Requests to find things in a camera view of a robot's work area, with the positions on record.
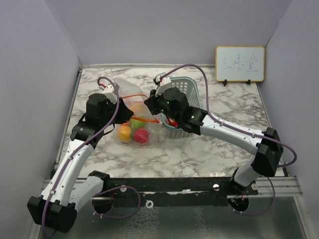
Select black mounting rail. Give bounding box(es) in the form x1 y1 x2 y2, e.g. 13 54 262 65
89 170 258 208

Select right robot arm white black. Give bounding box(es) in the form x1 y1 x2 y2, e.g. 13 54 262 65
144 87 283 195

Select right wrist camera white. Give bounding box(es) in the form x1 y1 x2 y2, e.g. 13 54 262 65
153 73 171 97

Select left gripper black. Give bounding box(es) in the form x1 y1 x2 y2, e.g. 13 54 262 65
100 98 134 127

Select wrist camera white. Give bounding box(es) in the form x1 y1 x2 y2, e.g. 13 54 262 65
102 84 120 104
153 73 171 97

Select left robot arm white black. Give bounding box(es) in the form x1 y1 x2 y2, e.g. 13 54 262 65
27 93 134 233

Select small whiteboard wooden frame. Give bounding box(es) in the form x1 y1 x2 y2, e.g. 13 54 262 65
215 46 265 83

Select red toy apple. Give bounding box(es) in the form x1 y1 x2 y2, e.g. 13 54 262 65
134 128 149 145
166 119 178 127

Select purple cable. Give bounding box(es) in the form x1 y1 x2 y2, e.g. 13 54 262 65
41 77 120 239
159 64 298 166

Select clear zip bag orange zipper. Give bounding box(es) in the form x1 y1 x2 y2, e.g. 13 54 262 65
113 78 161 146

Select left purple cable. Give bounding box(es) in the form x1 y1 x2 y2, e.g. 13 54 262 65
41 77 120 239

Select yellow toy bell pepper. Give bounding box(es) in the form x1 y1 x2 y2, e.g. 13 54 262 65
130 104 144 116

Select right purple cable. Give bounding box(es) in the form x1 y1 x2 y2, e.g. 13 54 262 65
159 64 298 166

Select blue white plastic basket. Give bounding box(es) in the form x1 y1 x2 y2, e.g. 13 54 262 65
160 76 202 139

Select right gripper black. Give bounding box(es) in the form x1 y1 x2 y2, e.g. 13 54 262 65
145 87 180 123

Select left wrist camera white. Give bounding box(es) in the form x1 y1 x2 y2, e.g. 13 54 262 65
102 84 120 104

